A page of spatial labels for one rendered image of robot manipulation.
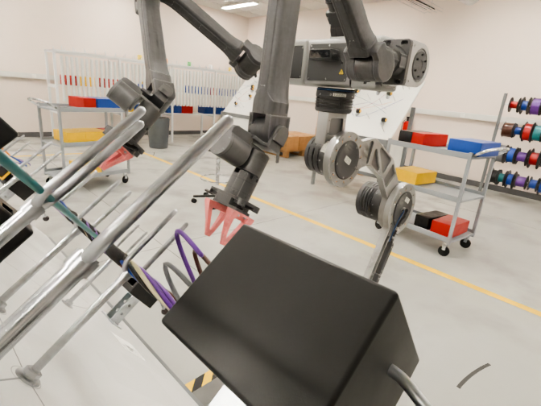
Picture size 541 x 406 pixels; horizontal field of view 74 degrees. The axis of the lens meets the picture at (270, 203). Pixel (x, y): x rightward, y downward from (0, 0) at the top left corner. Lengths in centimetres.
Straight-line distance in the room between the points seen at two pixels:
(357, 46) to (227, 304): 86
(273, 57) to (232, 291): 62
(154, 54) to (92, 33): 830
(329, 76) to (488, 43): 651
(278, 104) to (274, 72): 6
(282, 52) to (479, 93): 695
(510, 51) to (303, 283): 746
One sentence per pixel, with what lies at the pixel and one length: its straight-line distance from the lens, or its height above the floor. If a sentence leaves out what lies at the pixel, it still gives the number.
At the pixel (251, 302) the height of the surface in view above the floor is 126.
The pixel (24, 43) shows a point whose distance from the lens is 906.
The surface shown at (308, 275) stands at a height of 127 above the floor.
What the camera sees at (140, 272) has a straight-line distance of 27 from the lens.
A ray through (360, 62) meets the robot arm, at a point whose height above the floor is 143.
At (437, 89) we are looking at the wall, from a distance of 787.
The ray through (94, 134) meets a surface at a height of 65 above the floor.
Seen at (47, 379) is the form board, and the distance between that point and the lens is 31.
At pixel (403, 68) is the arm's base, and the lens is 111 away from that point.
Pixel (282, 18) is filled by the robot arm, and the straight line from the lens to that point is 76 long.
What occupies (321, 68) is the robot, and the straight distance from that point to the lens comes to 131.
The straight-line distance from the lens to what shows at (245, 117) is 691.
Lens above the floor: 134
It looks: 17 degrees down
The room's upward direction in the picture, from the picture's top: 5 degrees clockwise
